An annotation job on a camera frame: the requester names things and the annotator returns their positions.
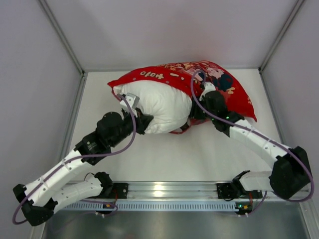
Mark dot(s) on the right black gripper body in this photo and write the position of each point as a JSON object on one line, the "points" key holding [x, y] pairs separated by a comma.
{"points": [[197, 109]]}

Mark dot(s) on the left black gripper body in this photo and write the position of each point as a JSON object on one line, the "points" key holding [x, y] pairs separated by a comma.
{"points": [[143, 121]]}

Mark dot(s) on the white pillow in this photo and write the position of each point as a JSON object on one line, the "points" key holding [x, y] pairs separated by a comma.
{"points": [[169, 106]]}

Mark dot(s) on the red printed pillowcase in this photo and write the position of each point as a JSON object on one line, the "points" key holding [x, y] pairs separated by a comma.
{"points": [[188, 76]]}

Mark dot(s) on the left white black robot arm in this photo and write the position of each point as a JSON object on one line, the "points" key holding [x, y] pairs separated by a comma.
{"points": [[41, 199]]}

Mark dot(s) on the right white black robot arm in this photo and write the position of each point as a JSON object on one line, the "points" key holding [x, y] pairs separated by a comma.
{"points": [[289, 167]]}

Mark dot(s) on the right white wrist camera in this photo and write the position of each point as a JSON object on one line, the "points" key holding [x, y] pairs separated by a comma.
{"points": [[208, 87]]}

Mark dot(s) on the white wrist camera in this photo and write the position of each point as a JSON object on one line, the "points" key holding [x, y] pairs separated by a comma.
{"points": [[129, 101], [208, 87]]}

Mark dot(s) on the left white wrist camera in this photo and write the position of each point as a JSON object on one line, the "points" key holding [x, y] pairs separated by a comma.
{"points": [[129, 101]]}

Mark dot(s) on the right aluminium frame post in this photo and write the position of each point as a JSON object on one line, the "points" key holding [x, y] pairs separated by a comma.
{"points": [[281, 34]]}

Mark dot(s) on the aluminium frame post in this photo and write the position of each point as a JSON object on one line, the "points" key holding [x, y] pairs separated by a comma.
{"points": [[61, 35], [281, 34]]}

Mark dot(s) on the aluminium mounting rail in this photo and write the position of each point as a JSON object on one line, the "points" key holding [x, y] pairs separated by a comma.
{"points": [[174, 190]]}

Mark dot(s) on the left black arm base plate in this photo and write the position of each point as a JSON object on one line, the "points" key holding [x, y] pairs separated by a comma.
{"points": [[119, 191]]}

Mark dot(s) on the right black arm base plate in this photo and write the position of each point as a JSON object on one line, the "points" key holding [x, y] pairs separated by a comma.
{"points": [[230, 191]]}

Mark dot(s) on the slotted grey cable duct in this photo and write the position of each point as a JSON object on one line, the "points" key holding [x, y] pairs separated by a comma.
{"points": [[156, 206]]}

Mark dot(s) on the left aluminium frame post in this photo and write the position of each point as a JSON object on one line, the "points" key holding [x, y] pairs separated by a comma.
{"points": [[61, 35]]}

